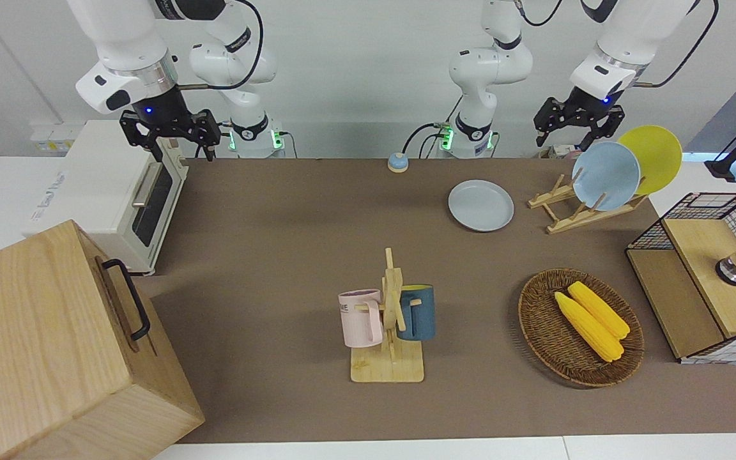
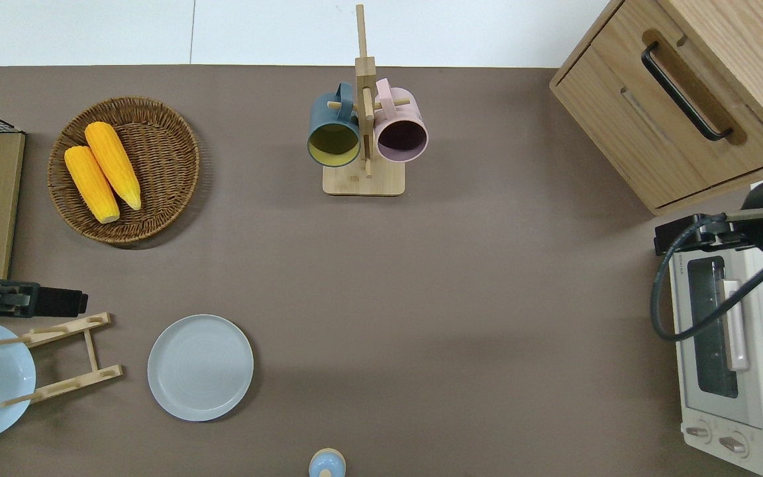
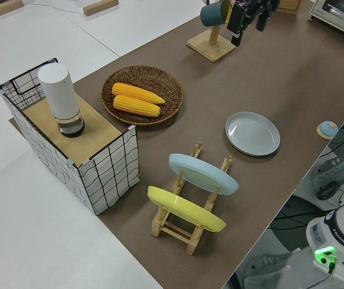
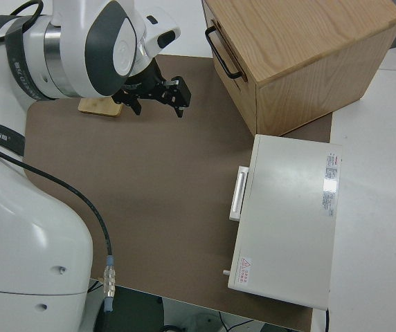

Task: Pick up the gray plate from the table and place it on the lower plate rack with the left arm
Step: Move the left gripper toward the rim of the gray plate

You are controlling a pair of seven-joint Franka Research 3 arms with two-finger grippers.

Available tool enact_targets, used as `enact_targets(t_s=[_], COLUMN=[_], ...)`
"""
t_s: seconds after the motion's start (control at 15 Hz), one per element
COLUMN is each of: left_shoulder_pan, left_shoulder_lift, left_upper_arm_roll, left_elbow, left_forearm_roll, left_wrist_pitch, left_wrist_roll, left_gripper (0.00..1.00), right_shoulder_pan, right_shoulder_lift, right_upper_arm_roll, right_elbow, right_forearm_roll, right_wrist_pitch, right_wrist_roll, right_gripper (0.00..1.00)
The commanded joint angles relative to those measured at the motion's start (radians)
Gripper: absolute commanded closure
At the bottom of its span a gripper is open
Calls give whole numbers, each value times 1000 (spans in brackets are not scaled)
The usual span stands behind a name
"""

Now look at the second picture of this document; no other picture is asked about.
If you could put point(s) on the yellow corn cob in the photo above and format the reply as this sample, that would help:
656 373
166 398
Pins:
91 185
114 162

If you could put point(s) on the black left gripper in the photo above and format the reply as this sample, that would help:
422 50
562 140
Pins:
57 301

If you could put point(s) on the blue dome knob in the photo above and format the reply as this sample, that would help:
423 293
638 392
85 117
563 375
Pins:
326 464

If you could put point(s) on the white toaster oven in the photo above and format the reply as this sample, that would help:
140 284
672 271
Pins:
759 384

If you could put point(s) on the brown table mat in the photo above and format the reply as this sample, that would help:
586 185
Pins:
454 298

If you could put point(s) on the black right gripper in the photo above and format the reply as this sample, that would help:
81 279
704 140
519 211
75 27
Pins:
676 237

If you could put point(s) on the wooden plate rack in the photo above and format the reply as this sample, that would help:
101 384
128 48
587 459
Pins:
92 350

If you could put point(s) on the wooden mug tree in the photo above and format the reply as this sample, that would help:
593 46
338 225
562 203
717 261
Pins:
363 180

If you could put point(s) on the gray plate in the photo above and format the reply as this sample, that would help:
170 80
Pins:
200 368

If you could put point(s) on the wooden drawer cabinet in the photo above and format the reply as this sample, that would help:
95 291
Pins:
626 112

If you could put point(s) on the dark blue mug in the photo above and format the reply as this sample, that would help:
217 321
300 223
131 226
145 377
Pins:
332 119

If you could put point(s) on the brown wicker basket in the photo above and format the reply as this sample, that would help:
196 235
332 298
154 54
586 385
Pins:
156 165

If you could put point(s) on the pink mug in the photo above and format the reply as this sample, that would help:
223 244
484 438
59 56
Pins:
400 116

